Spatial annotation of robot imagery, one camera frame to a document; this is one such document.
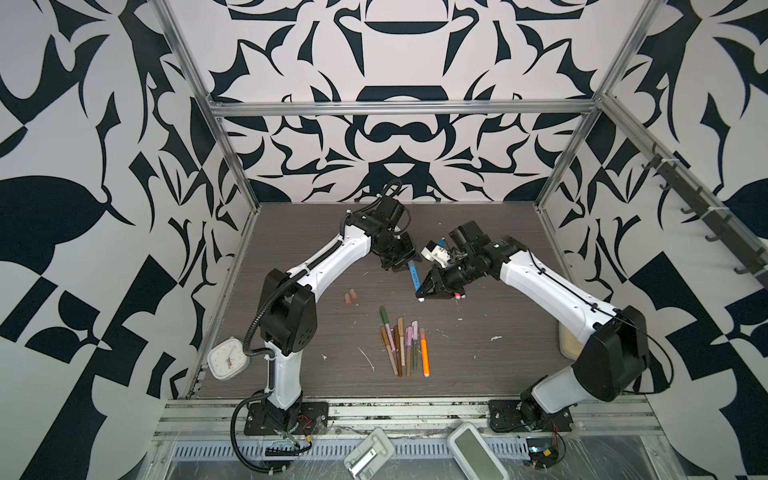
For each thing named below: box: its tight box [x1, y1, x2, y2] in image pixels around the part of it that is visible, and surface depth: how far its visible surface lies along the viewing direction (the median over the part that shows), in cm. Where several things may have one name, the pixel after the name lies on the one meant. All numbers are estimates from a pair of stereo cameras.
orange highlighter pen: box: [420, 327, 431, 378], surface depth 85 cm
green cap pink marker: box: [379, 306, 395, 351], surface depth 91 cm
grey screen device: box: [447, 421, 510, 480], surface depth 67 cm
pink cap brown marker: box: [405, 326, 413, 378], surface depth 87 cm
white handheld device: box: [344, 427, 395, 480], surface depth 70 cm
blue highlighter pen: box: [407, 260, 421, 291], surface depth 79 cm
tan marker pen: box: [380, 326, 398, 375], surface depth 88 cm
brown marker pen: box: [394, 325, 403, 377], surface depth 86 cm
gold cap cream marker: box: [398, 317, 405, 366], surface depth 89 cm
